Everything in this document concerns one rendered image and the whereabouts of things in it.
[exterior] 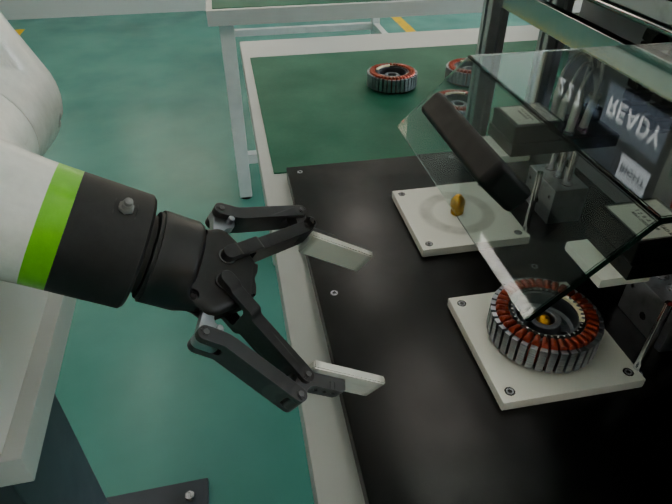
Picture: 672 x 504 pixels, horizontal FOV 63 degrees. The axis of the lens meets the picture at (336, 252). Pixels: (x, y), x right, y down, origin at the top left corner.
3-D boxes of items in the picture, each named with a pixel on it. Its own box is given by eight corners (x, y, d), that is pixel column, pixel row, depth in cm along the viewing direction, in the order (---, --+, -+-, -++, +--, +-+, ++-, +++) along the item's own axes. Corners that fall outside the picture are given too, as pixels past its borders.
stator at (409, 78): (426, 87, 124) (428, 70, 122) (390, 99, 118) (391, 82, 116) (391, 73, 131) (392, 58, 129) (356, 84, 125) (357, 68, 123)
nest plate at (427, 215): (422, 257, 71) (423, 250, 70) (391, 197, 83) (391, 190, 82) (529, 244, 73) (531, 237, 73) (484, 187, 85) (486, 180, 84)
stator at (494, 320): (513, 384, 53) (521, 358, 51) (469, 306, 62) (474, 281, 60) (617, 367, 55) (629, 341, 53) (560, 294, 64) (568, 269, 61)
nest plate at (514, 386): (501, 411, 52) (503, 403, 51) (446, 305, 64) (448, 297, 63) (642, 387, 54) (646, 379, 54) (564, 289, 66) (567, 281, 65)
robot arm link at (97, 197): (61, 237, 34) (95, 139, 40) (32, 322, 42) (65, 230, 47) (157, 265, 37) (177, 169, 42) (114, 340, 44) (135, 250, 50)
